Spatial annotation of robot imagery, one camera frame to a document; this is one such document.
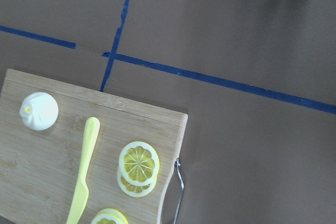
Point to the white steamed bun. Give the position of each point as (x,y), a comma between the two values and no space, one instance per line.
(39,111)

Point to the upper lemon slice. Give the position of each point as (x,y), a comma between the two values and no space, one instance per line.
(139,163)

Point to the lemon slice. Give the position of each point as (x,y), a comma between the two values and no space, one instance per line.
(139,163)
(133,190)
(109,215)

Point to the yellow plastic knife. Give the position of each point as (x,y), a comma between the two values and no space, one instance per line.
(81,193)

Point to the lower lemon slice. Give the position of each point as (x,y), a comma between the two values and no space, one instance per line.
(133,190)

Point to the bamboo cutting board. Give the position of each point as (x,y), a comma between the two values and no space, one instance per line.
(75,161)

